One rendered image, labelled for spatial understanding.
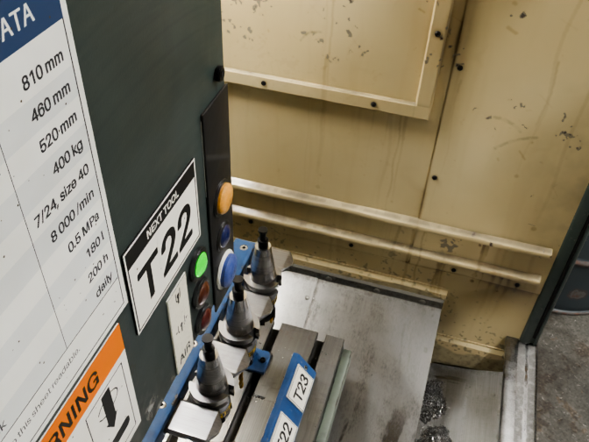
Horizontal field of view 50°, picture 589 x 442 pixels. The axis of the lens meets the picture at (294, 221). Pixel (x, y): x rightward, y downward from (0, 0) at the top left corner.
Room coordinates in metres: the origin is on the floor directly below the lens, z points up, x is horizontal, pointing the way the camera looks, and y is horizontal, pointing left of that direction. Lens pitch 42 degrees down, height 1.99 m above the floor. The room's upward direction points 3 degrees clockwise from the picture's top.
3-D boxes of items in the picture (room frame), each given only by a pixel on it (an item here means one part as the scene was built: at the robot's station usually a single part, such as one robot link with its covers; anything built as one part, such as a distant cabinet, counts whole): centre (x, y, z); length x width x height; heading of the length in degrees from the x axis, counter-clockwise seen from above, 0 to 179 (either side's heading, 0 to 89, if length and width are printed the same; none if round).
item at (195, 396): (0.51, 0.10, 1.21); 0.06 x 0.06 x 0.03
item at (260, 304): (0.67, 0.06, 1.21); 0.07 x 0.05 x 0.01; 75
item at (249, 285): (0.72, 0.05, 1.21); 0.06 x 0.06 x 0.03
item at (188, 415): (0.46, 0.12, 1.21); 0.07 x 0.05 x 0.01; 75
